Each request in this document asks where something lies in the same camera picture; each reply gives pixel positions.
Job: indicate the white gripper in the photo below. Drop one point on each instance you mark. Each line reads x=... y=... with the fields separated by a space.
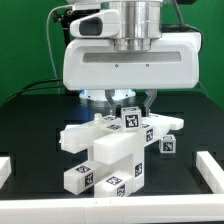
x=171 y=63

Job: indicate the white tagged cube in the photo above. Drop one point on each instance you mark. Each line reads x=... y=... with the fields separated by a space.
x=167 y=144
x=131 y=118

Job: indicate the white chair seat part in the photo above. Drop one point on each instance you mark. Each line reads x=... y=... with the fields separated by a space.
x=121 y=151

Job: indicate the white chair back frame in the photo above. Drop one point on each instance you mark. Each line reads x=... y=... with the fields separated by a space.
x=74 y=139

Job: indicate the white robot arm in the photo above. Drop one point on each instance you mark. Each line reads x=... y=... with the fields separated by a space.
x=120 y=46

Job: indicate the white right fence bar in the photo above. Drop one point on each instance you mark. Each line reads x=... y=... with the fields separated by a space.
x=211 y=171

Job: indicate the white fence bar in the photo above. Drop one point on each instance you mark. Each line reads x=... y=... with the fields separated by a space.
x=5 y=169
x=211 y=171
x=130 y=210

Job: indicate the white front fence bar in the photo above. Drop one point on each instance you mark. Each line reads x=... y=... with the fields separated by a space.
x=130 y=210

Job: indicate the white left fence bar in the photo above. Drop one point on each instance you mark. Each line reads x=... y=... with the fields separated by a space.
x=5 y=169

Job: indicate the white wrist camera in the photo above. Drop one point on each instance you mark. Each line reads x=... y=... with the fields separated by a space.
x=104 y=24

